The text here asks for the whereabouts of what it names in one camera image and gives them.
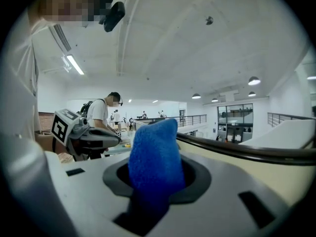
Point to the light blue desk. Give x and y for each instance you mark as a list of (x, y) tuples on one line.
[(116, 149)]

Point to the person's head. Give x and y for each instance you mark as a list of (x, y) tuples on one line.
[(69, 4)]

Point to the black framed glass partition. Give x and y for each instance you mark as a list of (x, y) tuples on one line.
[(234, 122)]

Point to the black head camera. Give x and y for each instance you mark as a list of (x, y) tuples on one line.
[(113, 16)]

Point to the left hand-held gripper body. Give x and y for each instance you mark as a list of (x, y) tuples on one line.
[(60, 128)]

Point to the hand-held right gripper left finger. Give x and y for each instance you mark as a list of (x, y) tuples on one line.
[(86, 194)]

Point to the person's left forearm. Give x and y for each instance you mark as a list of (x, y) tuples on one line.
[(45, 143)]

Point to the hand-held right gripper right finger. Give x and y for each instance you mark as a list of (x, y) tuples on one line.
[(222, 206)]

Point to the blue cloth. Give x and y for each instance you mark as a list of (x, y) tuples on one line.
[(155, 162)]

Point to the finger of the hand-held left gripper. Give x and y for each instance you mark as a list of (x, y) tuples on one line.
[(103, 137)]

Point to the small ceiling sensor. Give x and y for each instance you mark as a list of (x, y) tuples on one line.
[(209, 20)]

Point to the black metal railing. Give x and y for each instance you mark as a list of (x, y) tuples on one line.
[(192, 116), (279, 115)]

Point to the fluorescent tube light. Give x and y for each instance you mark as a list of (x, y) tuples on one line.
[(75, 64)]

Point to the person's pale shirt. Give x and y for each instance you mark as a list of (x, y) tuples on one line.
[(17, 83)]

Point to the white ceiling air vent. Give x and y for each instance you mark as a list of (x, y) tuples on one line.
[(60, 37)]

